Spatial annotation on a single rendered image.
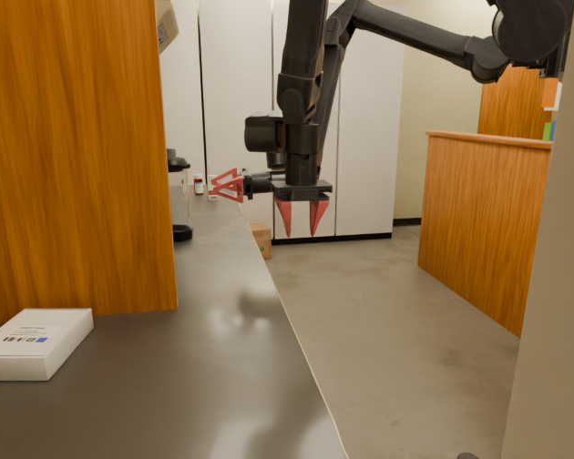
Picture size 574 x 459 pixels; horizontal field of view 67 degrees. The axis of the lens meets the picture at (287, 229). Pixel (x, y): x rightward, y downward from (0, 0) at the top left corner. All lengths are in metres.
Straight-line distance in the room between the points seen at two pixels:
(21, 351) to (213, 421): 0.31
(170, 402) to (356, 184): 3.82
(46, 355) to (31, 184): 0.30
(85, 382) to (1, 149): 0.41
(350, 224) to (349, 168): 0.56
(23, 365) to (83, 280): 0.21
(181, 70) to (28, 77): 3.20
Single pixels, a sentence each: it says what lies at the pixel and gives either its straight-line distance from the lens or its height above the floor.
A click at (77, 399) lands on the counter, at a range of 0.70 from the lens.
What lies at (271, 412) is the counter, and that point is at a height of 0.94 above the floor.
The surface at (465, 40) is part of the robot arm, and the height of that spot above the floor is 1.47.
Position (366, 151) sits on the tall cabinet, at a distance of 4.32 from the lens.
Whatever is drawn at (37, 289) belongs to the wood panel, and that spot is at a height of 1.00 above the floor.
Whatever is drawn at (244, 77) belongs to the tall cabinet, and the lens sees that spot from 4.03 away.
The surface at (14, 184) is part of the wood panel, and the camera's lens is 0.88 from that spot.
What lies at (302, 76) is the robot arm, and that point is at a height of 1.37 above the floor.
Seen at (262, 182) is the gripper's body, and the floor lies 1.13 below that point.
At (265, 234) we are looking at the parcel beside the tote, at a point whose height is 0.24.
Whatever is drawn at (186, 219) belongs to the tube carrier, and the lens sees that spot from 1.32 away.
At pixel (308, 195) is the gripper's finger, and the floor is 1.18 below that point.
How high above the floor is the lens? 1.32
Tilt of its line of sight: 16 degrees down
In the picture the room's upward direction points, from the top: straight up
